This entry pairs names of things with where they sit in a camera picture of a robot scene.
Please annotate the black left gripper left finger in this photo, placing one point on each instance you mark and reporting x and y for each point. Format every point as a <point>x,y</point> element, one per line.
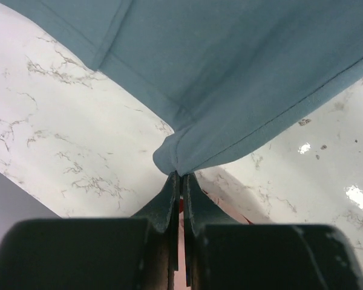
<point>137,252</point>

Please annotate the blue grey t shirt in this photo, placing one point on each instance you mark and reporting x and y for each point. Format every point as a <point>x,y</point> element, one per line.
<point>227,76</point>

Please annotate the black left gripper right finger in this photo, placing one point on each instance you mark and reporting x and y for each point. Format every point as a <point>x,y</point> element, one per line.
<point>222,253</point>

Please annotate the pink folded t shirt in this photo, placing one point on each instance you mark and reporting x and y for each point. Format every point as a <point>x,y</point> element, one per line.
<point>180,280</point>

